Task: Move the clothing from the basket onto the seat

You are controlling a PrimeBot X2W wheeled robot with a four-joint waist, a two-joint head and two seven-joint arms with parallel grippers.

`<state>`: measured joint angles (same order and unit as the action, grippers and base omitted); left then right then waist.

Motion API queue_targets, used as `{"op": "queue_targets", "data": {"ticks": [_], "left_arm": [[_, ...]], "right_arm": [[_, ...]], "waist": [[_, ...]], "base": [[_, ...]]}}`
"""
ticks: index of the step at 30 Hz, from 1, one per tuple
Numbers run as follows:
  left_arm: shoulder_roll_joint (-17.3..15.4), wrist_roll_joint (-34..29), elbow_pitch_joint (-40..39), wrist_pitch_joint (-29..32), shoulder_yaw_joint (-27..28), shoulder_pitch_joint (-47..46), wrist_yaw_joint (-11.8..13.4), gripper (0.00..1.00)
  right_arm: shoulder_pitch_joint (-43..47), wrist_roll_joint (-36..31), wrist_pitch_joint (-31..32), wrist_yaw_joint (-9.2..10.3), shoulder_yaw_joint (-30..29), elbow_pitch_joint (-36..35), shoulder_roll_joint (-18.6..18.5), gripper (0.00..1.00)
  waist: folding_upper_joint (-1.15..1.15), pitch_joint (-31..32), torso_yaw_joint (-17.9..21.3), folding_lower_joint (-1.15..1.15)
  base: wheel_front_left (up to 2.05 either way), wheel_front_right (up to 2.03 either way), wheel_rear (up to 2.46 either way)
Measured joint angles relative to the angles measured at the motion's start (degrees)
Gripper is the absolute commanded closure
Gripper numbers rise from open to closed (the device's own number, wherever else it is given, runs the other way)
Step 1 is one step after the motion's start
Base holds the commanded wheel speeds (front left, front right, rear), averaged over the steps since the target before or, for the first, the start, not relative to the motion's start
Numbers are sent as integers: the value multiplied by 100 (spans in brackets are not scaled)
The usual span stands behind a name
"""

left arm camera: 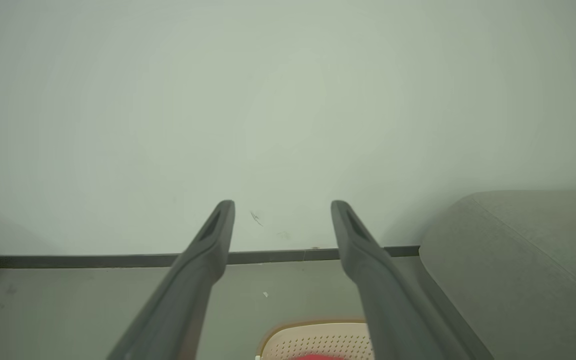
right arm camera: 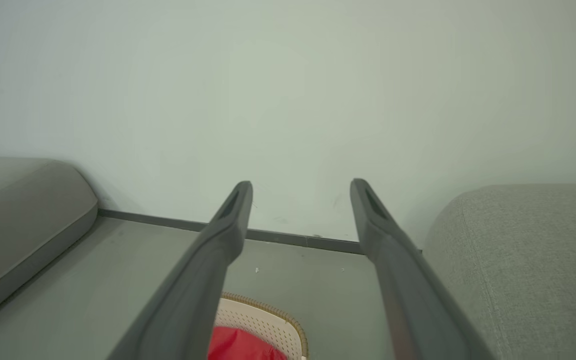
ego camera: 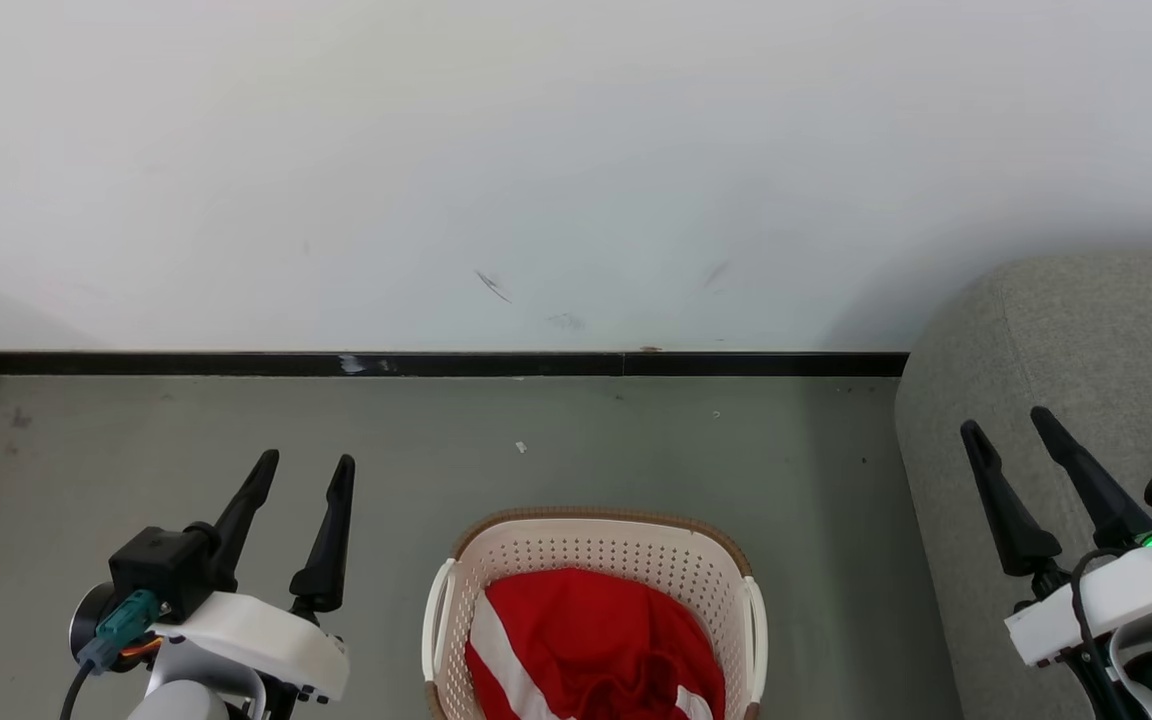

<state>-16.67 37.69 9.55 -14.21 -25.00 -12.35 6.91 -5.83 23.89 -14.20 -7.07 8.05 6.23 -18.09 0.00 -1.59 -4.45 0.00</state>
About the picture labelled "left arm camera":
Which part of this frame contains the dark wall baseboard strip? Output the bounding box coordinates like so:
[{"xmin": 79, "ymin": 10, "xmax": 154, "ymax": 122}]
[{"xmin": 0, "ymin": 245, "xmax": 421, "ymax": 270}]

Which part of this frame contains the cream perforated laundry basket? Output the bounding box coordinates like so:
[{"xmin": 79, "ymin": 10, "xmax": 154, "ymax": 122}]
[{"xmin": 255, "ymin": 320, "xmax": 375, "ymax": 360}]

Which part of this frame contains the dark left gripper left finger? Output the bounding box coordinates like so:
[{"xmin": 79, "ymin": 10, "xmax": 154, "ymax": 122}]
[{"xmin": 107, "ymin": 200, "xmax": 236, "ymax": 360}]

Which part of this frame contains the grey fabric sofa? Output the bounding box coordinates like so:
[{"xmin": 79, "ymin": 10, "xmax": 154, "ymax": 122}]
[{"xmin": 419, "ymin": 190, "xmax": 576, "ymax": 360}]

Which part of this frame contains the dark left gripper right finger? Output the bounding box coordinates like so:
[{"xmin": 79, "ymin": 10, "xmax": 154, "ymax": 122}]
[{"xmin": 331, "ymin": 200, "xmax": 494, "ymax": 360}]

